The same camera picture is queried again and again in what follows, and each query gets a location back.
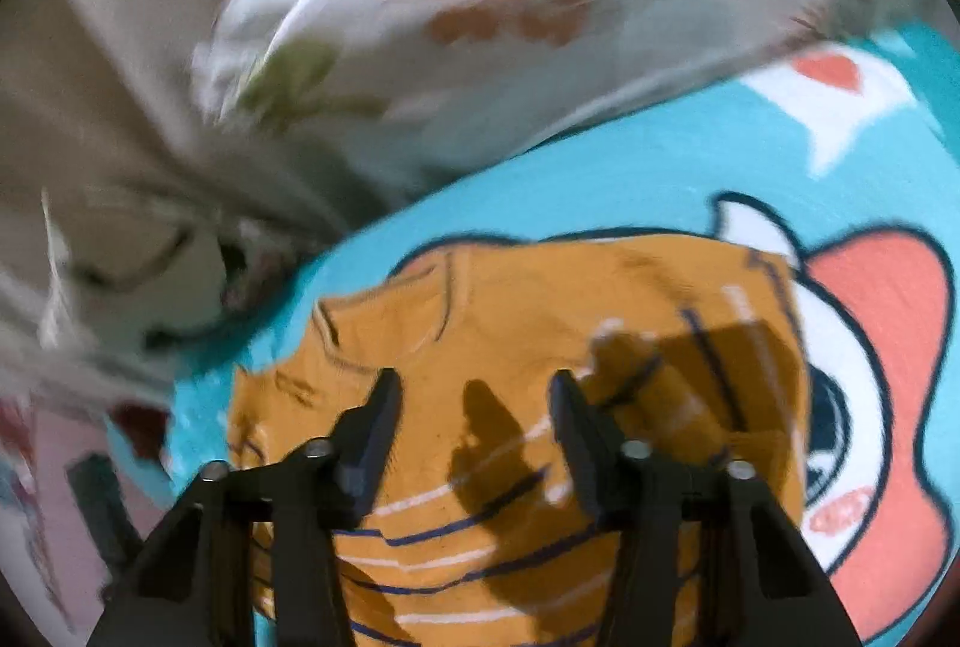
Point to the white bird print cushion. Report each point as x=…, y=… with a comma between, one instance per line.
x=135, y=257

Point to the white floral pillow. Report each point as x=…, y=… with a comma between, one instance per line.
x=487, y=17

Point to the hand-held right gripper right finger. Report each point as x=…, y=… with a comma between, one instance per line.
x=577, y=444

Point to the beige curtain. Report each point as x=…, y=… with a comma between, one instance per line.
x=97, y=55

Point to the turquoise cartoon printed blanket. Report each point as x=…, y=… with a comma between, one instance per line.
x=600, y=182

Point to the mustard striped small shirt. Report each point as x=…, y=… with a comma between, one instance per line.
x=480, y=347

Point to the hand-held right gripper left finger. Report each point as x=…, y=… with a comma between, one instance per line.
x=373, y=438

